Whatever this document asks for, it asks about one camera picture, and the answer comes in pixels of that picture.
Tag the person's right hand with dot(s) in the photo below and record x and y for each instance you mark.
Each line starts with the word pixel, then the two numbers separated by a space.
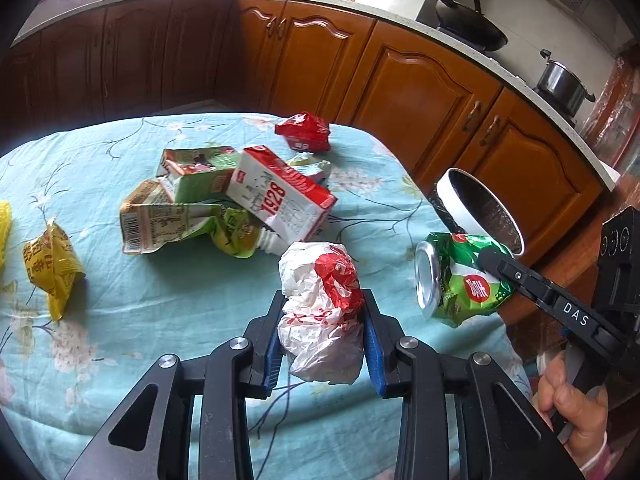
pixel 588 416

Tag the white blue wrapper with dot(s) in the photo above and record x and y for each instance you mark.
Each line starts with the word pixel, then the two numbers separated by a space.
pixel 312 167

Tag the black wok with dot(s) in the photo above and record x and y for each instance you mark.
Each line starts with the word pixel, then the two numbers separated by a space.
pixel 469 25

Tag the red white milk carton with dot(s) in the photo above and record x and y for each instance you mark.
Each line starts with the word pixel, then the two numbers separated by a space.
pixel 290 203

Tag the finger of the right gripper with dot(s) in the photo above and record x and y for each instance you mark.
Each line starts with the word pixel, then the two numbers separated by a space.
pixel 530 284

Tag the red snack wrapper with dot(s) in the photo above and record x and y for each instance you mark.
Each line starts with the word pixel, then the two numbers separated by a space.
pixel 304 132

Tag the white black trash bin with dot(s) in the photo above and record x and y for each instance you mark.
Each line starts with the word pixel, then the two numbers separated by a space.
pixel 467 206

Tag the gas stove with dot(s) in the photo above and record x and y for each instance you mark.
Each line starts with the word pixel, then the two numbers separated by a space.
pixel 518 62

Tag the green juice carton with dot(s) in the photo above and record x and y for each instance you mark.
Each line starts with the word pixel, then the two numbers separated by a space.
pixel 196 175

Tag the yellow crumpled wrapper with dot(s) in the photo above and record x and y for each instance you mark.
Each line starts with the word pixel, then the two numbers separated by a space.
pixel 52 266

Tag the crushed green soda can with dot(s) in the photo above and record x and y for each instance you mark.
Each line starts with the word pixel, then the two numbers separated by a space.
pixel 450 285

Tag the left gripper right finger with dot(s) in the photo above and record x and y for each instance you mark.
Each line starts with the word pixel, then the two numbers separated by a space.
pixel 500 434

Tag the white red plastic bag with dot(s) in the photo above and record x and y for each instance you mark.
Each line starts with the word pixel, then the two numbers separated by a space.
pixel 320 330

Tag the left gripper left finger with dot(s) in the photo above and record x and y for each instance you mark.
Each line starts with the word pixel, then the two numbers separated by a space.
pixel 148 435

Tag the floral teal tablecloth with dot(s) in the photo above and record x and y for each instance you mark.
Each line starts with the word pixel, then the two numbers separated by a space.
pixel 61 379

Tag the yellow foam fruit net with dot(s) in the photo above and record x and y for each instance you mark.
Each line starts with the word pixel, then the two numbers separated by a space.
pixel 5 226

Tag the green yellow snack pouch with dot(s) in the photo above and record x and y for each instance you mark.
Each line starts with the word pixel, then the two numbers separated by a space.
pixel 149 221

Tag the brown lower kitchen cabinets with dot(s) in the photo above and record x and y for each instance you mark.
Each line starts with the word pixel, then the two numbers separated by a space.
pixel 433 101

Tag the steel cooking pot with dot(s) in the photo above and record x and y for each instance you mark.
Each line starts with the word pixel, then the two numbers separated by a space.
pixel 561 88

